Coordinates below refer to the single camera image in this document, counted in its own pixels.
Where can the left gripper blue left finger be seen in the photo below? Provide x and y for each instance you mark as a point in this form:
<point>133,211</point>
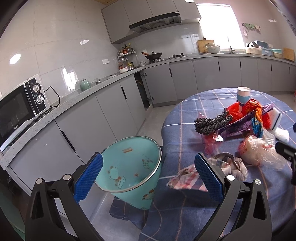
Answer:
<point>87,175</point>

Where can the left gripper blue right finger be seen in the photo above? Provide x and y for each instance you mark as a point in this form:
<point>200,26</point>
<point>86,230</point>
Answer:
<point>210,178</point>

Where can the clear plastic bag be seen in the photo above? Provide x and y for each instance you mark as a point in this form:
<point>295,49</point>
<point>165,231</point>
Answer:
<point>261,151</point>

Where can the purple snack wrapper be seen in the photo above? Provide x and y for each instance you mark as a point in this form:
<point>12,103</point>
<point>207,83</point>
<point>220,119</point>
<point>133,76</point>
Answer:
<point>242,126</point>

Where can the red foam net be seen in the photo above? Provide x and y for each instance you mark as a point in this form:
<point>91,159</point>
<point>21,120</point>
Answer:
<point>256,107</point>

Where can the dark grey foam net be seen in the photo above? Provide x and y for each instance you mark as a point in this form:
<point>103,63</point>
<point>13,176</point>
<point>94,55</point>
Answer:
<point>207,126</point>

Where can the red plastic bag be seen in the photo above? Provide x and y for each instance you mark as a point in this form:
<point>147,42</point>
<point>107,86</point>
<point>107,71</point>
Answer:
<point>234,112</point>

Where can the white blue paper cup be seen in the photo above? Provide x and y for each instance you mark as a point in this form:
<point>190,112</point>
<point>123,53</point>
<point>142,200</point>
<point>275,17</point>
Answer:
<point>243,94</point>

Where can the grey lower kitchen cabinets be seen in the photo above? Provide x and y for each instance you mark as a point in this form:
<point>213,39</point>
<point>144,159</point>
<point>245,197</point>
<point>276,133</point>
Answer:
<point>165,83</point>

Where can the grey kitchen cabinets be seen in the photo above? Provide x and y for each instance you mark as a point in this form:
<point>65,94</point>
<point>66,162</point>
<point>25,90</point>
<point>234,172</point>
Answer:
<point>165,83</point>
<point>120,14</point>

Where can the grey upper kitchen cabinets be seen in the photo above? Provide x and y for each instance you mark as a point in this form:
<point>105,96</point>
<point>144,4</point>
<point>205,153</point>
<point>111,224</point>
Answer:
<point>120,14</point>

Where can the white black sponge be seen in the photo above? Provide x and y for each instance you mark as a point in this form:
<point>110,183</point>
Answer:
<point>275,117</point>

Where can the blue orange snack wrapper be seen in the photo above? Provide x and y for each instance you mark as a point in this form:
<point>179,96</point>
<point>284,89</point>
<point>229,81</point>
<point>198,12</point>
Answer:
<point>257,123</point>

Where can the pink transparent plastic wrapper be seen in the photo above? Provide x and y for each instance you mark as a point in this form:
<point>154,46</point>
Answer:
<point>211,142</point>

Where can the blue plaid tablecloth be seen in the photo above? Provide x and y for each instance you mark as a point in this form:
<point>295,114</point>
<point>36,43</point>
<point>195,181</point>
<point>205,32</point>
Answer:
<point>181,214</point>

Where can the black white microwave oven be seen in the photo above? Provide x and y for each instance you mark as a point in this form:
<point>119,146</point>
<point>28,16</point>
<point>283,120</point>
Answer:
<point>20,107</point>

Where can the storage boxes on counter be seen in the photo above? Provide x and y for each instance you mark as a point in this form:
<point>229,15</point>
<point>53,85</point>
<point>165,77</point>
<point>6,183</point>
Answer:
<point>263,48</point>

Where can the metal spice rack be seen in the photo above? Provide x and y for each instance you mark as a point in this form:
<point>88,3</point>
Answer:
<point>124,64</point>

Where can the steel pot with lid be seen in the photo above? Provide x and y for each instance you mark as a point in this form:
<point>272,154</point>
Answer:
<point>212,48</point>

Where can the gas stove burner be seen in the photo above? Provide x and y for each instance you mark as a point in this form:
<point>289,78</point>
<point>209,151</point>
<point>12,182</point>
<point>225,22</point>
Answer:
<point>179,55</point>

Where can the wooden cutting board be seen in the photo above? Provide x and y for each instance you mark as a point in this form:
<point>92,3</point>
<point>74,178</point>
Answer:
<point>201,45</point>

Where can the black wok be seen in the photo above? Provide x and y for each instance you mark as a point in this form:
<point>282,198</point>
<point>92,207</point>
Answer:
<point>153,56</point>

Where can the black range hood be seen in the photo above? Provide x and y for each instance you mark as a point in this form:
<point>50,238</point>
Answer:
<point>156,22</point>

